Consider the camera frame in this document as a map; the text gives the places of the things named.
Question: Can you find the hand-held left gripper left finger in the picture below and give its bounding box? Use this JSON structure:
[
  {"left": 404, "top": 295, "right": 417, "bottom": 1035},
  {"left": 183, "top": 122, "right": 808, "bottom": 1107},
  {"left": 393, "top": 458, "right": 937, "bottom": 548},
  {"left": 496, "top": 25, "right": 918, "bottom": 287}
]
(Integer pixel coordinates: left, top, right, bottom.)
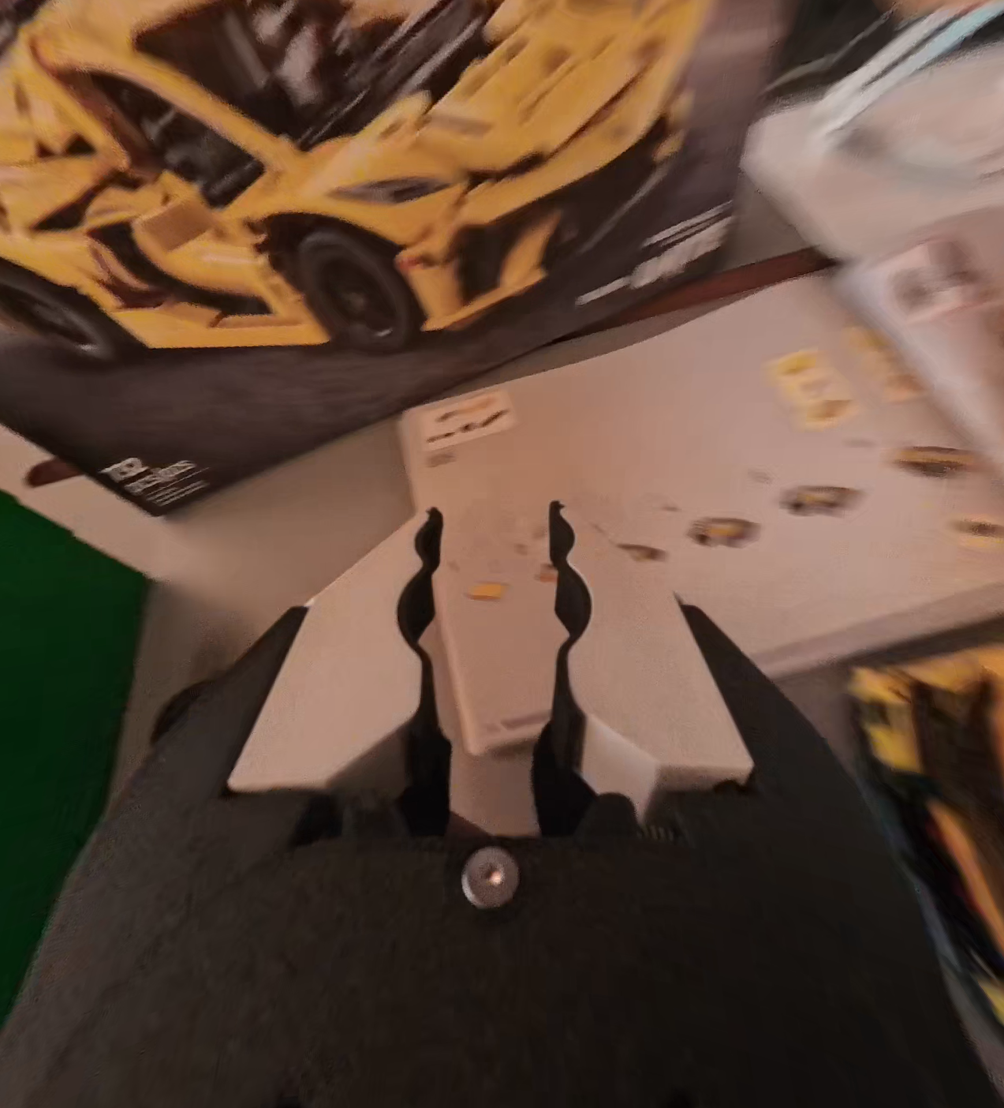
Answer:
[{"left": 226, "top": 507, "right": 453, "bottom": 836}]

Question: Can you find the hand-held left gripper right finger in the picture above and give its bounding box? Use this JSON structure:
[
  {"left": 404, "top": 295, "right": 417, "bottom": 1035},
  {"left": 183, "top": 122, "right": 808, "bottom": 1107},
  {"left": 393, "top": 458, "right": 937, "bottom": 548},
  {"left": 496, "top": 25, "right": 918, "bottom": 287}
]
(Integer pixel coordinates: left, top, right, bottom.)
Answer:
[{"left": 532, "top": 500, "right": 756, "bottom": 836}]

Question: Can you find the building instruction booklet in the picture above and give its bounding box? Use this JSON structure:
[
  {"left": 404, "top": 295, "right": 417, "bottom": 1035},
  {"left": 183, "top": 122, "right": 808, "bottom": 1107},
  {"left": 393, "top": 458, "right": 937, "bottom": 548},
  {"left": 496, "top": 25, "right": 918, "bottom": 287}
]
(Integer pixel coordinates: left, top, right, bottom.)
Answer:
[{"left": 396, "top": 242, "right": 1004, "bottom": 756}]

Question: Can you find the grey desk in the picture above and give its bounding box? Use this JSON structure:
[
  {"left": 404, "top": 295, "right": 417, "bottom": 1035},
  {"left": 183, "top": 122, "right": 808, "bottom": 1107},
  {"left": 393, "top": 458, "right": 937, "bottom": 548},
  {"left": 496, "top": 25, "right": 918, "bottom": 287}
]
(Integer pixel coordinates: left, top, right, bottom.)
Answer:
[{"left": 0, "top": 173, "right": 1004, "bottom": 1108}]

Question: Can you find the green plastic bin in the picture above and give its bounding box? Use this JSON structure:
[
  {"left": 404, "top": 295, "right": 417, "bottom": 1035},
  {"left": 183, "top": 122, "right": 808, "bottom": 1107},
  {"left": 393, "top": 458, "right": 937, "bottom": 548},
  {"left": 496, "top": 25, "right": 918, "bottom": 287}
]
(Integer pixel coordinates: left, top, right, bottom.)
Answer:
[{"left": 0, "top": 454, "right": 154, "bottom": 1105}]

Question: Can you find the toy car set box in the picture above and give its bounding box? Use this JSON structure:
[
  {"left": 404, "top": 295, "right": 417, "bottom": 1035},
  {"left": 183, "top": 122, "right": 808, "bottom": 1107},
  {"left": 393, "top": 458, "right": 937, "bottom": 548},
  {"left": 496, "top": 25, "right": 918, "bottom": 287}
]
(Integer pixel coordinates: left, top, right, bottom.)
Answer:
[{"left": 0, "top": 0, "right": 784, "bottom": 518}]

